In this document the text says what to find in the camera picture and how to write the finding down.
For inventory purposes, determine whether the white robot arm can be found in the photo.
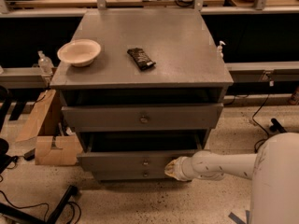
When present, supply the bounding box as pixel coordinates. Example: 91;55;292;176
164;133;299;224

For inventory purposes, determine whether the grey bottom drawer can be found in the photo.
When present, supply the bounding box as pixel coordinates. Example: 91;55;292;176
93;170;167;181

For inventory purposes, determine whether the orange bottle right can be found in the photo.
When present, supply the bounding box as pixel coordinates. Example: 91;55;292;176
289;87;299;105

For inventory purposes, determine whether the beige bowl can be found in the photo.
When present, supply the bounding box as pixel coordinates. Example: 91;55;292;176
57;39;101;67

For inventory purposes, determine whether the grey drawer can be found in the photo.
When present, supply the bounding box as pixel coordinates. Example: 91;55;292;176
62;104;223;133
78;131;201;175
93;170;167;181

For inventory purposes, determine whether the brown cardboard box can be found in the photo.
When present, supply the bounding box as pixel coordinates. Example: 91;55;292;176
16;90;83;166

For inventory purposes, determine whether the black snack bar wrapper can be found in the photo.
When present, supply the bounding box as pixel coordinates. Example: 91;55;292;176
127;48;156;71

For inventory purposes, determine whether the clear bottle left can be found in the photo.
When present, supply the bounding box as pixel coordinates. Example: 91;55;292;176
38;50;54;75

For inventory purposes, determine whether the grey wooden drawer cabinet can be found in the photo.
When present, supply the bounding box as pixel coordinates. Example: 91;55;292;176
50;8;234;182

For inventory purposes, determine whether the white pump bottle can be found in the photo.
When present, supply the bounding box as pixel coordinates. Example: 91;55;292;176
217;41;226;58

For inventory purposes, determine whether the grey top drawer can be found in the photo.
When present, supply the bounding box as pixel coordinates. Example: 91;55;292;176
62;104;223;133

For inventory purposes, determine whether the black stand leg right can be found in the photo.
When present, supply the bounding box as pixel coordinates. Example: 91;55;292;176
270;118;286;133

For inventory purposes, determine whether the black floor cable right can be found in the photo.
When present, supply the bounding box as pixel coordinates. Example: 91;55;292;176
251;75;275;154

